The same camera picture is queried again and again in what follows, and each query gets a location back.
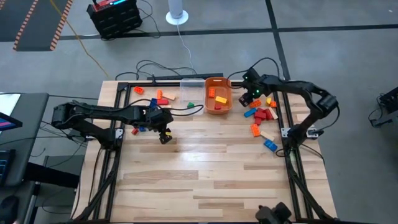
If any clear plastic bin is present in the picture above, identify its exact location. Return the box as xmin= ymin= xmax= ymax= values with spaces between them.
xmin=180 ymin=78 xmax=206 ymax=116

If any red device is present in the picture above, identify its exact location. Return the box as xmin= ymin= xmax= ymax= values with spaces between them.
xmin=92 ymin=0 xmax=129 ymax=12

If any black power strip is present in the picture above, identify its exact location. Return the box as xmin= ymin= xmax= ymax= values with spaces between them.
xmin=146 ymin=72 xmax=224 ymax=82

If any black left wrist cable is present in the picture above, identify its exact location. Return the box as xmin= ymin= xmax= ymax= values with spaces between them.
xmin=167 ymin=104 xmax=205 ymax=118

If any black floor cable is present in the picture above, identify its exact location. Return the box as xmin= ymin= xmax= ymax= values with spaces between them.
xmin=114 ymin=71 xmax=141 ymax=81
xmin=135 ymin=58 xmax=198 ymax=77

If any black metal table frame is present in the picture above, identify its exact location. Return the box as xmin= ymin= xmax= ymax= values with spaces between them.
xmin=73 ymin=80 xmax=340 ymax=224

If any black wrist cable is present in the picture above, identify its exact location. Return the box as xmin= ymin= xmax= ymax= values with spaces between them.
xmin=167 ymin=104 xmax=205 ymax=118
xmin=226 ymin=57 xmax=282 ymax=90

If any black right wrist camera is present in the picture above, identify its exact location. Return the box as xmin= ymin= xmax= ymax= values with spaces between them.
xmin=242 ymin=67 xmax=261 ymax=82

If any tilted monitor screen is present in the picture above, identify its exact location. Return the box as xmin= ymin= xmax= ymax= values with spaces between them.
xmin=0 ymin=111 xmax=24 ymax=132

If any white cable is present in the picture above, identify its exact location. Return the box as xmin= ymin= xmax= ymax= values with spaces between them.
xmin=176 ymin=24 xmax=195 ymax=75

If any black computer mouse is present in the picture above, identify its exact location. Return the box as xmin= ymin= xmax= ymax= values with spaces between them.
xmin=0 ymin=195 xmax=20 ymax=224

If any black striped floor mat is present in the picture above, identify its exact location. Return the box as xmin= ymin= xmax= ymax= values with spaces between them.
xmin=0 ymin=0 xmax=75 ymax=52

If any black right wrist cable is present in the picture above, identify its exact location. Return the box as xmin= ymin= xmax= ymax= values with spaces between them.
xmin=226 ymin=57 xmax=282 ymax=90

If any white sheet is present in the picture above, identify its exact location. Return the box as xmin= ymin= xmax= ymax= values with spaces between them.
xmin=0 ymin=93 xmax=21 ymax=116

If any black desk base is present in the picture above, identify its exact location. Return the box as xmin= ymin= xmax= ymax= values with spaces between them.
xmin=24 ymin=154 xmax=85 ymax=189

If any black floor equipment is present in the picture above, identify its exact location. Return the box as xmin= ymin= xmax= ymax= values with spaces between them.
xmin=368 ymin=86 xmax=398 ymax=128

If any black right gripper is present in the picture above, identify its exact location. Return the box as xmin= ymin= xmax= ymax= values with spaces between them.
xmin=238 ymin=77 xmax=271 ymax=108

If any white pedestal stand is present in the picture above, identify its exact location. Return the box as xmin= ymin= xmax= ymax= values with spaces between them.
xmin=165 ymin=0 xmax=190 ymax=26

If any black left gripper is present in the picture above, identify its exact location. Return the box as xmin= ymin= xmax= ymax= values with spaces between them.
xmin=144 ymin=107 xmax=174 ymax=145

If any black bulky object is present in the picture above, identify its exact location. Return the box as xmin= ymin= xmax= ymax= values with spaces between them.
xmin=254 ymin=202 xmax=293 ymax=224

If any black keyboard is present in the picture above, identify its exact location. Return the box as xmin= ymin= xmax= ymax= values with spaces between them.
xmin=0 ymin=149 xmax=16 ymax=187

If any black storage crate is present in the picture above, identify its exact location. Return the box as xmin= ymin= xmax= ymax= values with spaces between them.
xmin=86 ymin=0 xmax=144 ymax=40

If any orange plastic bin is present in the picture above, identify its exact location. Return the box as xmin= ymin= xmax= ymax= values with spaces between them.
xmin=205 ymin=77 xmax=233 ymax=115

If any yellow cable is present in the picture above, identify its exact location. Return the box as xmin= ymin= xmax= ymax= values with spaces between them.
xmin=49 ymin=0 xmax=110 ymax=79

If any dark grey desk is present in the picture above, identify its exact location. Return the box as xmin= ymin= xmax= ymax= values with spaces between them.
xmin=0 ymin=92 xmax=50 ymax=187

